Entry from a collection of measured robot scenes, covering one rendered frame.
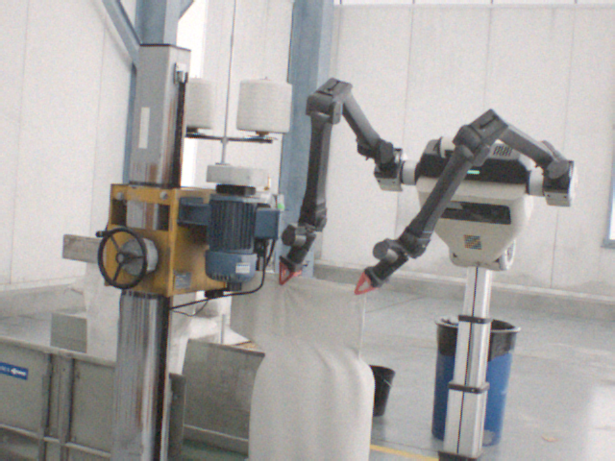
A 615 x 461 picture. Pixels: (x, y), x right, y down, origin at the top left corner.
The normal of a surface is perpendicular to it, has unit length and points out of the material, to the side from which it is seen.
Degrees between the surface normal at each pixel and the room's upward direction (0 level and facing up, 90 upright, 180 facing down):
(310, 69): 90
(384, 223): 90
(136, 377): 90
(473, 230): 130
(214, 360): 90
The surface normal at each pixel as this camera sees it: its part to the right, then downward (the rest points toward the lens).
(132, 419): -0.44, 0.01
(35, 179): 0.89, 0.10
